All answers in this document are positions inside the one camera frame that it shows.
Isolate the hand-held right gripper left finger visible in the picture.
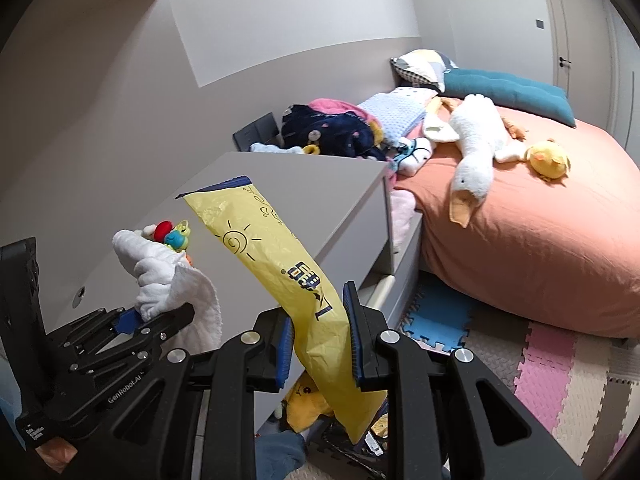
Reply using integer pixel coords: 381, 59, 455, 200
85, 309, 297, 480

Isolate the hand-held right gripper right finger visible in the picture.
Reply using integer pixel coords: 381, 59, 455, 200
342, 282, 588, 480

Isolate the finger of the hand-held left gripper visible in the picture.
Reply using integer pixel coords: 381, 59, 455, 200
47, 307, 146, 356
65, 304, 196, 386

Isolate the white quilted towel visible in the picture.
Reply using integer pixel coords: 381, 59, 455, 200
111, 229, 223, 356

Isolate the yellow snack packet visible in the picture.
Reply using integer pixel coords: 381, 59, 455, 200
175, 176, 388, 445

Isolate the yellow plush toy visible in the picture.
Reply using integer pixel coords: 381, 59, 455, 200
282, 375, 336, 433

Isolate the teal and yellow toy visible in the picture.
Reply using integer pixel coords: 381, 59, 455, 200
164, 220, 193, 253

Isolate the blue grey cloth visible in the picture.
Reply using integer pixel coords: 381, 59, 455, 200
255, 430, 307, 480

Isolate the pale pink cloth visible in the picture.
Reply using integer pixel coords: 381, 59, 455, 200
390, 190, 416, 253

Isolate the grey desk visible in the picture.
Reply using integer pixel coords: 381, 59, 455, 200
0, 151, 426, 441

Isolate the pastel foam puzzle floor mat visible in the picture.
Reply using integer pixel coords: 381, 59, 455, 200
305, 270, 640, 480

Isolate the white blue plush toy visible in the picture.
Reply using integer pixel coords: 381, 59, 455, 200
390, 135, 433, 176

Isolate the small white cloth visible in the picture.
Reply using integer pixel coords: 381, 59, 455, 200
250, 142, 306, 156

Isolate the navy patterned blanket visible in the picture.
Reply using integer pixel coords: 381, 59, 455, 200
280, 104, 388, 162

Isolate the bed with orange sheet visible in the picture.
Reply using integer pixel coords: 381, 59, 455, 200
392, 105, 640, 341

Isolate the light blue blanket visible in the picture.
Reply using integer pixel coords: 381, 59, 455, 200
357, 87, 436, 148

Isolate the white goose plush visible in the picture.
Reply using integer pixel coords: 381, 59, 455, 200
422, 94, 531, 228

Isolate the yellow duck plush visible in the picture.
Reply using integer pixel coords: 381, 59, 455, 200
525, 139, 572, 183

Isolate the checkered pillow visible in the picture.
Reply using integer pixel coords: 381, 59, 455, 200
390, 49, 458, 95

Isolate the teal cushion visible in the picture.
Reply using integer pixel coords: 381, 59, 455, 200
440, 69, 577, 128

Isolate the grey door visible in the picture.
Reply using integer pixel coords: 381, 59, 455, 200
540, 0, 618, 138

